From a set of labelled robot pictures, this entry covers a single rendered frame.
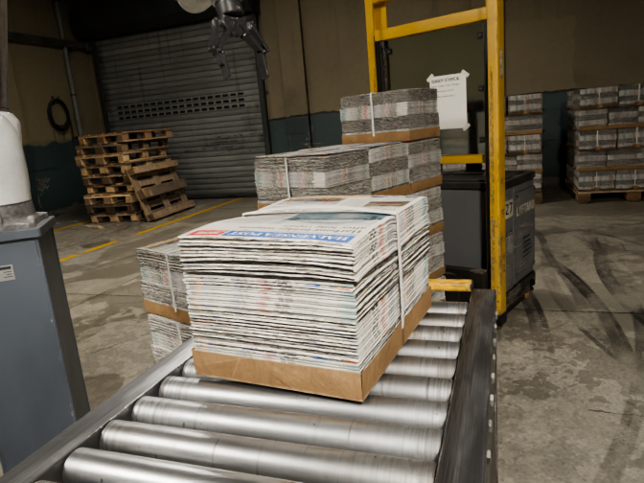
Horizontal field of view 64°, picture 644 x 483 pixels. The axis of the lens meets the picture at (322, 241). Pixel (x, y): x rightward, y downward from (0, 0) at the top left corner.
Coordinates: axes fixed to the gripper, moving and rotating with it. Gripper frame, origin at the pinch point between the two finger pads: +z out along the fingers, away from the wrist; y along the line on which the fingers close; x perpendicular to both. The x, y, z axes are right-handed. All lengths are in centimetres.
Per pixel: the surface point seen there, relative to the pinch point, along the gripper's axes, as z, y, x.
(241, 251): 46, -54, -56
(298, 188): 32, 36, 31
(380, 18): -54, 152, 59
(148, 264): 46, -23, 46
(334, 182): 34, 43, 19
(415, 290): 62, -22, -58
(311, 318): 58, -50, -63
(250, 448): 70, -63, -61
